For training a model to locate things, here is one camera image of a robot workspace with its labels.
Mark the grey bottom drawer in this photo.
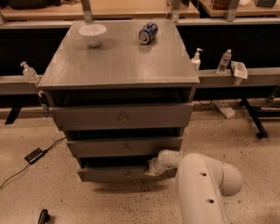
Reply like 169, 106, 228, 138
77, 155, 176, 182

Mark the black object on floor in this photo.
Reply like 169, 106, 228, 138
38, 209, 50, 224

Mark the crumpled paper packet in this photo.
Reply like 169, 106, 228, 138
231, 61, 248, 79

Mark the grey middle drawer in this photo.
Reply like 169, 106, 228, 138
67, 136, 183, 158

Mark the clear plastic water bottle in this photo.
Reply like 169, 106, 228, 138
216, 49, 232, 74

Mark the grey metal rail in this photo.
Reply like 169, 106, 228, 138
0, 67, 280, 95

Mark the black power adapter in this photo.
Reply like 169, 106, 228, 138
24, 148, 44, 165

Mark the grey drawer cabinet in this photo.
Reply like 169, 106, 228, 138
38, 19, 201, 183

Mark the blue soda can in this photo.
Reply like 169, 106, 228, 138
138, 22, 158, 45

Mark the grey top drawer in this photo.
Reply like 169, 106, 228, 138
51, 103, 193, 131

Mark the clear left pump bottle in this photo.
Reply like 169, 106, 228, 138
20, 61, 39, 83

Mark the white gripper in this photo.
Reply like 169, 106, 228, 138
145, 157, 165, 176

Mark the white ceramic bowl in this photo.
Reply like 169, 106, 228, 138
79, 24, 107, 46

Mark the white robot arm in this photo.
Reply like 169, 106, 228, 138
145, 150, 243, 224

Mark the grey drawer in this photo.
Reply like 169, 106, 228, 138
77, 155, 176, 182
51, 103, 193, 131
67, 136, 183, 158

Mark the white power strip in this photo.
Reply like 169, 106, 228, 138
215, 102, 235, 119

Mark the black adapter cable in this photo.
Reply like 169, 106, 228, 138
0, 136, 67, 191

